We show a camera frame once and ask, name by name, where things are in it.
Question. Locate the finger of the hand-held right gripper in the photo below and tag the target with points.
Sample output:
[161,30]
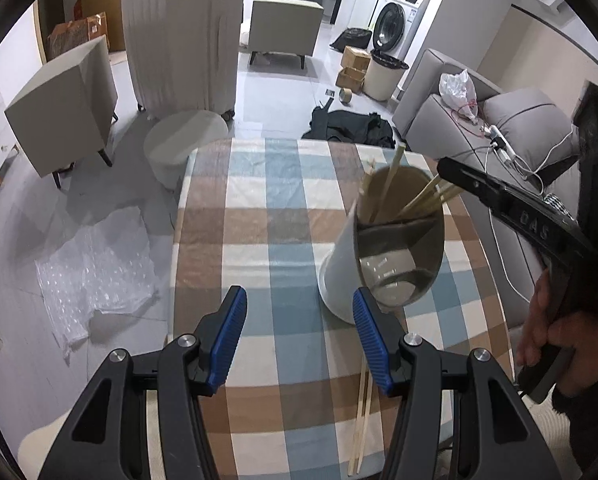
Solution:
[474,182]

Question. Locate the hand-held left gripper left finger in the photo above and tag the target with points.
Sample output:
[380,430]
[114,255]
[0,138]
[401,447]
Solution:
[231,330]

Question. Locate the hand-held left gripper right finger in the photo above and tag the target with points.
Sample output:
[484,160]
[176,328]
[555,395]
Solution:
[369,335]

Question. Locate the bundle of wooden chopsticks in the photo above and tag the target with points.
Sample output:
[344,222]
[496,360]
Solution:
[429,197]

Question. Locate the white two-compartment utensil holder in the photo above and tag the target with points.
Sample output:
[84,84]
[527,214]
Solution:
[339,265]

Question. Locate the pale bamboo chopstick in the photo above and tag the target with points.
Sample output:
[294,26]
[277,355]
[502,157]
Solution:
[355,440]
[363,435]

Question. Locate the person's right forearm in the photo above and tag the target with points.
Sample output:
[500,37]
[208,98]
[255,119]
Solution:
[594,425]

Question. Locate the person's right hand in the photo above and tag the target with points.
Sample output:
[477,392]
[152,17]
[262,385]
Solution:
[536,320]

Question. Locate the white power strip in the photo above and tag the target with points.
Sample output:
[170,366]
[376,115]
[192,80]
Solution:
[499,142]

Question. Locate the grey sofa pillow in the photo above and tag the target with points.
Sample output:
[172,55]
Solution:
[524,115]

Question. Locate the grey sofa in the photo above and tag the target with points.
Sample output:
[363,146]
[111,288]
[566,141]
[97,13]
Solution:
[429,110]

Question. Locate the clear plastic bag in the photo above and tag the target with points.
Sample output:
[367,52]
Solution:
[456,90]

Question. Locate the blue brown checkered tablecloth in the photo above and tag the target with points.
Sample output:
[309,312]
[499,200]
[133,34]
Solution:
[279,240]

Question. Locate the black cloth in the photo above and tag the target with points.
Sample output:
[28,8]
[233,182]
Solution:
[349,127]

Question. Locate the beige bin with black liner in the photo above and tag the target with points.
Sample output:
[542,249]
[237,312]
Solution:
[381,80]

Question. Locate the clear bubble wrap sheet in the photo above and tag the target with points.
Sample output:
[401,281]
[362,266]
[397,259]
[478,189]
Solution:
[104,270]

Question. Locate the brown tape roll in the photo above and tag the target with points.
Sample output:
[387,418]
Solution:
[345,96]

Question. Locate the small cardboard box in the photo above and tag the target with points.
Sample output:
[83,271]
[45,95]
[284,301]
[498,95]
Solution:
[356,56]
[350,79]

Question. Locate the white washing machine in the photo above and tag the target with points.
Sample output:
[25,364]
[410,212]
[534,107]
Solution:
[394,22]

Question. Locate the black bag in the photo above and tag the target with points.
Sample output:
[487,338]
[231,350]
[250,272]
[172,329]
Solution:
[351,39]

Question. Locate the round beige stool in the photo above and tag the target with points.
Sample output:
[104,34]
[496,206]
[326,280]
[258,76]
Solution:
[184,135]

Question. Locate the white oil radiator heater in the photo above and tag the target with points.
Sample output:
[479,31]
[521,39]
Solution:
[179,35]

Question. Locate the brown cardboard box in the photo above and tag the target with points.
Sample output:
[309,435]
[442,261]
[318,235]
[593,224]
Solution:
[74,35]

